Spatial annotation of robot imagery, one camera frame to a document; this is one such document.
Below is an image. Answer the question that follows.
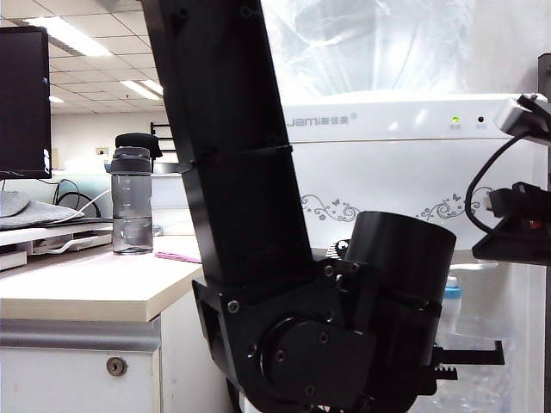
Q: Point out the pink paper packet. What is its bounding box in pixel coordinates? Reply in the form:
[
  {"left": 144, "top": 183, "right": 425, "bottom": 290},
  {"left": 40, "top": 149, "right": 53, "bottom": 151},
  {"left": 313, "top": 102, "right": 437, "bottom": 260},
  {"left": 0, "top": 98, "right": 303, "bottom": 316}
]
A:
[{"left": 153, "top": 250, "right": 203, "bottom": 265}]

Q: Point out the plastic-wrapped water jug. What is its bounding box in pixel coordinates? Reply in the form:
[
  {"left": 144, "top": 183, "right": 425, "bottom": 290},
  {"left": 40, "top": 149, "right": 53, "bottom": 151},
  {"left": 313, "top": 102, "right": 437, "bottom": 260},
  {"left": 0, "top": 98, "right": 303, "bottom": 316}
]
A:
[{"left": 260, "top": 0, "right": 474, "bottom": 102}]

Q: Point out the black laptop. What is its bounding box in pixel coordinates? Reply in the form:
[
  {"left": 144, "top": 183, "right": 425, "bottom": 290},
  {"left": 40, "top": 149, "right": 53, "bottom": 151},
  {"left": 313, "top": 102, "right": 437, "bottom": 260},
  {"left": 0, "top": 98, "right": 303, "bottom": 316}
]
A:
[{"left": 0, "top": 217, "right": 114, "bottom": 233}]

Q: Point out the white monitor riser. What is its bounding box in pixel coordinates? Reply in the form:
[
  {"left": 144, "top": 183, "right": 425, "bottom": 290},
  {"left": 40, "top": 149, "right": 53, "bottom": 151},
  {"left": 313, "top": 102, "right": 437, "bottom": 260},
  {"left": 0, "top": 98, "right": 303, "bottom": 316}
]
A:
[{"left": 0, "top": 223, "right": 114, "bottom": 272}]

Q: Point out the white drawer cabinet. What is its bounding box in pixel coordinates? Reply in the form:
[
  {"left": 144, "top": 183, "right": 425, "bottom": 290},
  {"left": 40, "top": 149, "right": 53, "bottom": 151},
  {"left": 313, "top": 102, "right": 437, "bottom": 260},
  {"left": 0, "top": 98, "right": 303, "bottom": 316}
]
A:
[{"left": 0, "top": 257, "right": 236, "bottom": 413}]

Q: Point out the black chair headrest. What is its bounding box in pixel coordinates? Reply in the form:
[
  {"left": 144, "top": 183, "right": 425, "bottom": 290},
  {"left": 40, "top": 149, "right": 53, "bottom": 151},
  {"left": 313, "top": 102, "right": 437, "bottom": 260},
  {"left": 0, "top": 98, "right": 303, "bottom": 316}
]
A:
[{"left": 114, "top": 133, "right": 164, "bottom": 159}]

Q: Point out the black desk cable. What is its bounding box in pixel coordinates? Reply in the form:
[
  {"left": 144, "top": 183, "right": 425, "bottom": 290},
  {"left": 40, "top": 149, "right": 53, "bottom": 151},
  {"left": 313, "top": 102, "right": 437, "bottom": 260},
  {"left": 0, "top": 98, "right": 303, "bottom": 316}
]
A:
[{"left": 54, "top": 178, "right": 102, "bottom": 219}]

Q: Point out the ceiling air vent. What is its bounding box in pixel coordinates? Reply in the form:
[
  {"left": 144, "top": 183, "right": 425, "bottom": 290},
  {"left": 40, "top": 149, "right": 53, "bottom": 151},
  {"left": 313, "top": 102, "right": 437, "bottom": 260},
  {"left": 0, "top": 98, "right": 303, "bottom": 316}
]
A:
[{"left": 96, "top": 0, "right": 145, "bottom": 12}]

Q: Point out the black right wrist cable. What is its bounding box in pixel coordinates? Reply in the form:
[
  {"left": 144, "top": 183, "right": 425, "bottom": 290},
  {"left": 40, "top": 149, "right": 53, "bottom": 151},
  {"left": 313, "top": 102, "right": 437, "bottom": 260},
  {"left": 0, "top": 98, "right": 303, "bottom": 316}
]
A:
[{"left": 466, "top": 128, "right": 526, "bottom": 237}]

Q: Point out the grey transparent water bottle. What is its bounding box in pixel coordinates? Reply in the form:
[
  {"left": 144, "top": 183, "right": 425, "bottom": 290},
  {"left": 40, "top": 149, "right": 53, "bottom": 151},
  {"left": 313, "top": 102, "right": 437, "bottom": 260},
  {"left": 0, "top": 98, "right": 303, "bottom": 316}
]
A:
[{"left": 106, "top": 145, "right": 154, "bottom": 256}]

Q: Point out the clear plastic mug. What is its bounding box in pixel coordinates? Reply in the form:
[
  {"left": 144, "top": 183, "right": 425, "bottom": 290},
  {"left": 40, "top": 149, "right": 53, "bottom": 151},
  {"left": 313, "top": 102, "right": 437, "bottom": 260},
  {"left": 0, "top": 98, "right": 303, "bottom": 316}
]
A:
[{"left": 434, "top": 316, "right": 517, "bottom": 413}]

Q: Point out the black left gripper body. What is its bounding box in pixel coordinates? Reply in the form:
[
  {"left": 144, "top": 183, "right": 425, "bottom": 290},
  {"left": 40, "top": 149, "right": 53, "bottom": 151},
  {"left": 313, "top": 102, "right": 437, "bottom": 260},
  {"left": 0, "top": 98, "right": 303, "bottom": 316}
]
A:
[{"left": 339, "top": 210, "right": 457, "bottom": 410}]

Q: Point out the black computer monitor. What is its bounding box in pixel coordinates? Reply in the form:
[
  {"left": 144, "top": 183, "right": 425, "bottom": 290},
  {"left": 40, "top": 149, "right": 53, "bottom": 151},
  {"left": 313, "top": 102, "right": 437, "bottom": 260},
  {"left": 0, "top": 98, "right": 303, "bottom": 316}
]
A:
[{"left": 0, "top": 26, "right": 53, "bottom": 181}]

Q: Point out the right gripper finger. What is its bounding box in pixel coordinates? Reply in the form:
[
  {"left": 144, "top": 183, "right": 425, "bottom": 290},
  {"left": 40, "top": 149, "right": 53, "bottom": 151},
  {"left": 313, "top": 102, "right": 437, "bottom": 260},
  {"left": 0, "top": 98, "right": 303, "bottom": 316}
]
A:
[{"left": 472, "top": 214, "right": 551, "bottom": 266}]

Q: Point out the frosted glass desk partition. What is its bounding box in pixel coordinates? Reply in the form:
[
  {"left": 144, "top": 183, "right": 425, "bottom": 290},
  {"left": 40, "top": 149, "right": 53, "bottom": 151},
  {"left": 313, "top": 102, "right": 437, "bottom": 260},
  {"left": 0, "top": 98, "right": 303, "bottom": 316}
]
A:
[{"left": 51, "top": 170, "right": 201, "bottom": 237}]

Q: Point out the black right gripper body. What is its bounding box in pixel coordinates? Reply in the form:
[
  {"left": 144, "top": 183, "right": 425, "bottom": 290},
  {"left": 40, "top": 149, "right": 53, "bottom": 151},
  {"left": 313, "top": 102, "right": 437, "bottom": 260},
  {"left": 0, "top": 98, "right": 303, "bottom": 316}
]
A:
[{"left": 510, "top": 181, "right": 551, "bottom": 236}]

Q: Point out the white cable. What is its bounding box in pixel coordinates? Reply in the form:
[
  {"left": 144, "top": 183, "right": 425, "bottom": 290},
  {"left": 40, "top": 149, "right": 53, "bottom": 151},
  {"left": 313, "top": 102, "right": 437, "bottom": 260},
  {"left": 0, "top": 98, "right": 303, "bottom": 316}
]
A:
[{"left": 73, "top": 188, "right": 113, "bottom": 219}]

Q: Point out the grey felt sleeve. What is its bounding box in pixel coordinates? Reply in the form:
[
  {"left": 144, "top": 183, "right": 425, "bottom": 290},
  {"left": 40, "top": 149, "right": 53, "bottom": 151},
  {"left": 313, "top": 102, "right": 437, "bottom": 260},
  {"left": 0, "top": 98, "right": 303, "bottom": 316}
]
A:
[{"left": 0, "top": 191, "right": 86, "bottom": 231}]

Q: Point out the black wall rack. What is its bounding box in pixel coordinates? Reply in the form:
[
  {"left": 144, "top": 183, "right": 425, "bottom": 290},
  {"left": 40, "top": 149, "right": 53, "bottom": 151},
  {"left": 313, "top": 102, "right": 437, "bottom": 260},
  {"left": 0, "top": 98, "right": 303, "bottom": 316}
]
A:
[{"left": 149, "top": 121, "right": 176, "bottom": 154}]

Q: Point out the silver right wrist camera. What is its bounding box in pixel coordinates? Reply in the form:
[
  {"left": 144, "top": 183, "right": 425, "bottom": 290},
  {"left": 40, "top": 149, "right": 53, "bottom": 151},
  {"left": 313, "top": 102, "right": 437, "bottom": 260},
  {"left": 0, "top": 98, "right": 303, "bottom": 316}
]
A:
[{"left": 494, "top": 93, "right": 551, "bottom": 145}]

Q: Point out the white wire stand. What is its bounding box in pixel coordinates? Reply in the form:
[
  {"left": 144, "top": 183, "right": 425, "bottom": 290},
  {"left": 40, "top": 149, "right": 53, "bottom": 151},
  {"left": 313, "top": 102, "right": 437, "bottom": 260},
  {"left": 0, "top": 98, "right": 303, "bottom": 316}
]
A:
[{"left": 32, "top": 234, "right": 114, "bottom": 256}]

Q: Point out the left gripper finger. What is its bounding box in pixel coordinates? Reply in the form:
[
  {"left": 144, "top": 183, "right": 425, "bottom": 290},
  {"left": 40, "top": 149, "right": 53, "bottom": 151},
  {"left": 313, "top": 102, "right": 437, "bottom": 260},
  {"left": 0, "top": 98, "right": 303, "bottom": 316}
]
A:
[
  {"left": 432, "top": 340, "right": 505, "bottom": 367},
  {"left": 430, "top": 365, "right": 458, "bottom": 382}
]

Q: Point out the white water dispenser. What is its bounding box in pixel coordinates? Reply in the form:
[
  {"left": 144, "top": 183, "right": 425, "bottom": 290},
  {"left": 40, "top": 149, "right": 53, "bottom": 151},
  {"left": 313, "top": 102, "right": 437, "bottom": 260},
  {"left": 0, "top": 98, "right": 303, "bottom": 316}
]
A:
[{"left": 275, "top": 89, "right": 548, "bottom": 413}]

